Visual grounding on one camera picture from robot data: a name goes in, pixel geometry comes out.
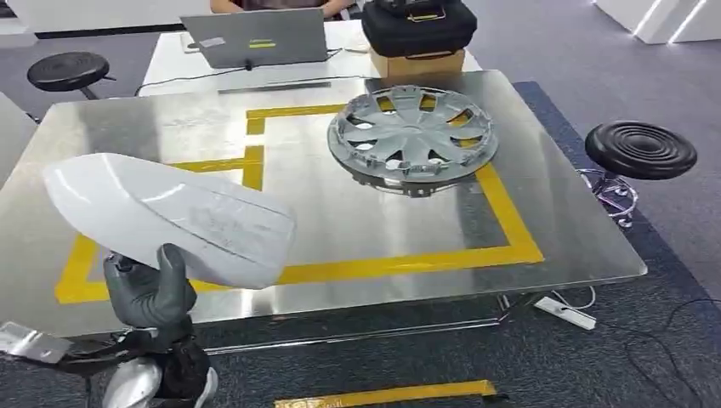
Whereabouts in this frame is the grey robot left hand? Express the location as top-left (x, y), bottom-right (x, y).
top-left (103, 243), bottom-right (198, 339)

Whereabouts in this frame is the white plastic car shell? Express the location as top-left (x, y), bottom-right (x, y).
top-left (42, 151), bottom-right (298, 291)

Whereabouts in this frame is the white desk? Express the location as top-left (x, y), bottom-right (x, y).
top-left (138, 20), bottom-right (485, 98)

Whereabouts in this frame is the black round stool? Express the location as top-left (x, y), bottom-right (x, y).
top-left (26, 51), bottom-right (117, 103)
top-left (576, 119), bottom-right (698, 230)

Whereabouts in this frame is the grey laptop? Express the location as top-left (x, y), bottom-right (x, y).
top-left (179, 8), bottom-right (331, 71)

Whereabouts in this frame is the white cabinet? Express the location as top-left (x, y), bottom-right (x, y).
top-left (5, 0), bottom-right (214, 41)

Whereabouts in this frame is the person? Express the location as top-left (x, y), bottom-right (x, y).
top-left (209, 0), bottom-right (361, 20)

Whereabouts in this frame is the grey wheel hubcap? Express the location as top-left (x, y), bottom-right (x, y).
top-left (326, 84), bottom-right (500, 199)

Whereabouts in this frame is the cardboard box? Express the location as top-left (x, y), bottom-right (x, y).
top-left (368, 48), bottom-right (468, 80)

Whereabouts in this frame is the black carry case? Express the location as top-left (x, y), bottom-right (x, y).
top-left (361, 0), bottom-right (479, 60)

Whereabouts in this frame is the white power strip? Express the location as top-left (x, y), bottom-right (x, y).
top-left (533, 297), bottom-right (599, 332)

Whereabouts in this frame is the white partition panel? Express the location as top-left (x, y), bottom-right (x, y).
top-left (593, 0), bottom-right (721, 46)

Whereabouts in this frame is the silver metal bracket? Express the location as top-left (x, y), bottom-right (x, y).
top-left (0, 320), bottom-right (74, 366)

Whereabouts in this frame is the black laptop cable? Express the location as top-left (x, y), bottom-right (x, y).
top-left (133, 48), bottom-right (346, 97)

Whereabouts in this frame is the white power cable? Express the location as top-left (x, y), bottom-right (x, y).
top-left (548, 286), bottom-right (597, 312)

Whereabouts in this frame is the black floor cable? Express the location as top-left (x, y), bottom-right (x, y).
top-left (597, 297), bottom-right (721, 408)

